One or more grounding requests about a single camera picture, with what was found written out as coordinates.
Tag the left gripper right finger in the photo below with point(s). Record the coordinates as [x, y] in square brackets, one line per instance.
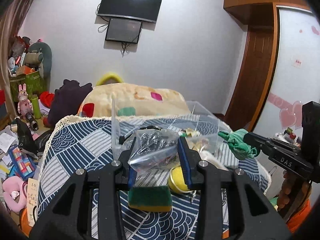
[189, 160]

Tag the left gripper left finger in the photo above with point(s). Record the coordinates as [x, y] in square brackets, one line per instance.
[127, 176]

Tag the white drawstring pouch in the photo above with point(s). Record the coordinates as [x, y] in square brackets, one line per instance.
[207, 156]

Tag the yellow tennis ball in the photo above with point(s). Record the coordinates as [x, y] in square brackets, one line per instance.
[176, 181]

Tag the green yellow sponge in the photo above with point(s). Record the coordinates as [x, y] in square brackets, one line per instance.
[150, 199]

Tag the green fabric scrunchie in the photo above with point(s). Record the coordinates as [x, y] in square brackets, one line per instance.
[235, 142]

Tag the person's right hand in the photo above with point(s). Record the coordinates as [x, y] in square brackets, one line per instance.
[283, 198]

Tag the clear plastic storage box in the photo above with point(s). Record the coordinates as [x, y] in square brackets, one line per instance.
[201, 126]

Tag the blue patterned tablecloth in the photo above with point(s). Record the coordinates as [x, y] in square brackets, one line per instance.
[86, 143]

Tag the white wardrobe sliding door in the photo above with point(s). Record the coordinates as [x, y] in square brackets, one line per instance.
[296, 77]

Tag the brown wooden door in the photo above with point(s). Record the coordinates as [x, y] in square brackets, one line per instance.
[251, 78]

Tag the dark purple clothing pile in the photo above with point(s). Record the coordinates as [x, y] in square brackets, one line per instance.
[67, 100]

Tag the colourful book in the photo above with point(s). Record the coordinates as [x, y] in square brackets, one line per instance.
[23, 164]

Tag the black plastic bag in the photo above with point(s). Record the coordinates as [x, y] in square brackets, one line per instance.
[26, 141]

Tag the red cloth item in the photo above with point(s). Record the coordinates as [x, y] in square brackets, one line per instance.
[46, 98]

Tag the pink plush toy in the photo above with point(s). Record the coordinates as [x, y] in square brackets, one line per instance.
[14, 193]

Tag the green bottle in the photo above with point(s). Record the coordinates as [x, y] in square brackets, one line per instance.
[36, 108]

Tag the pink rabbit figurine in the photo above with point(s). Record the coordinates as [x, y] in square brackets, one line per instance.
[24, 104]

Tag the green cardboard box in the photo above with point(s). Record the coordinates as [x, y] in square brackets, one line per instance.
[35, 85]

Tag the grey green plush toy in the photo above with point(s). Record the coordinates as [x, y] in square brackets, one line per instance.
[39, 55]

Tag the small black wall monitor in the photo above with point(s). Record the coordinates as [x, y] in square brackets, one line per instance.
[122, 30]

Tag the wall mounted black television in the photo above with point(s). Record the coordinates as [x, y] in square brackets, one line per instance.
[144, 10]

